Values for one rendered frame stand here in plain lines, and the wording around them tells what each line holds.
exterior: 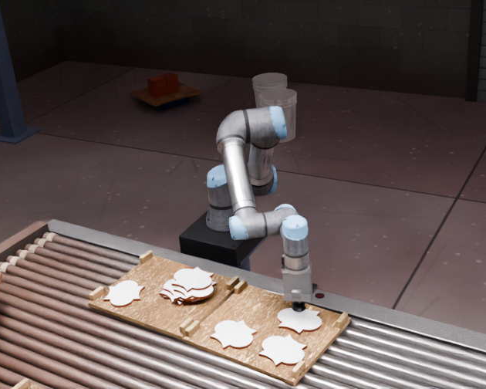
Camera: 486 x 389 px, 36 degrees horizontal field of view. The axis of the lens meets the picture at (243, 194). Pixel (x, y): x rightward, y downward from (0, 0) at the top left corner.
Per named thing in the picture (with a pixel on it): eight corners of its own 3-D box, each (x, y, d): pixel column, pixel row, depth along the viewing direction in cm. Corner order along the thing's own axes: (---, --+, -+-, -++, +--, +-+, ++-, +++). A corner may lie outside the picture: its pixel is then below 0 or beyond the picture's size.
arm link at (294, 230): (303, 211, 227) (310, 224, 220) (305, 242, 232) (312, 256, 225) (278, 214, 226) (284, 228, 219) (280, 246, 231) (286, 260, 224)
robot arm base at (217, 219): (217, 209, 308) (214, 188, 304) (250, 215, 302) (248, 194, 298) (199, 227, 296) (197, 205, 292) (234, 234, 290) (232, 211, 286)
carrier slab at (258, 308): (245, 287, 261) (245, 283, 261) (351, 321, 240) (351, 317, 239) (183, 342, 236) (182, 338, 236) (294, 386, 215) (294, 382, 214)
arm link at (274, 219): (261, 204, 236) (268, 221, 227) (295, 200, 238) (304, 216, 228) (262, 227, 240) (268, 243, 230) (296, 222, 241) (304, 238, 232)
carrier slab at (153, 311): (152, 258, 284) (151, 254, 283) (242, 285, 263) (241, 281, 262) (88, 306, 258) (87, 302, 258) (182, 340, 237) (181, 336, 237)
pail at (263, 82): (292, 122, 646) (290, 81, 630) (258, 126, 643) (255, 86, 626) (285, 110, 673) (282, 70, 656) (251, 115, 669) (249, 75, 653)
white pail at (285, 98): (256, 141, 614) (253, 99, 597) (270, 128, 638) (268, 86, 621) (291, 145, 602) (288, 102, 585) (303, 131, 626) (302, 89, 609)
